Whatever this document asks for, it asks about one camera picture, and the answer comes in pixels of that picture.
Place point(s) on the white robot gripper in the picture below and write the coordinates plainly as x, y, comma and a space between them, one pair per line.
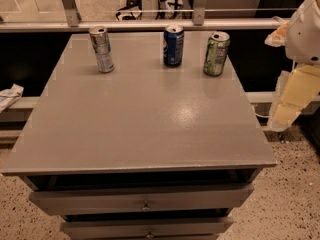
304, 37

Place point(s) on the green soda can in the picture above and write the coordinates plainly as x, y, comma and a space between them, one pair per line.
216, 53

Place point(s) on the blue Pepsi can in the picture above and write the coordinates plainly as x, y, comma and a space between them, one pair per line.
173, 41

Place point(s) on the silver energy drink can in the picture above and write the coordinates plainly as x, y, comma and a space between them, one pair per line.
101, 45

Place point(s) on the grey drawer cabinet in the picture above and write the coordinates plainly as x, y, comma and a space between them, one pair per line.
142, 125

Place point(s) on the black office chair base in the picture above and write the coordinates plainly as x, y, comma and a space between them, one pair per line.
128, 4

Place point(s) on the lower grey drawer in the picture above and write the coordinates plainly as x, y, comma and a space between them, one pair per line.
147, 229

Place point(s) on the grey drawer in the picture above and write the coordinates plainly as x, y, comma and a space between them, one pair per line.
152, 199
147, 229

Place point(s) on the metal window railing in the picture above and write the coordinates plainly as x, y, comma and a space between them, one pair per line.
81, 15

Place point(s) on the upper grey drawer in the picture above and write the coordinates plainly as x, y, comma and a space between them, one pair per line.
152, 199

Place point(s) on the white cloth on ledge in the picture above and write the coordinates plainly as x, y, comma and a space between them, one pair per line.
9, 96

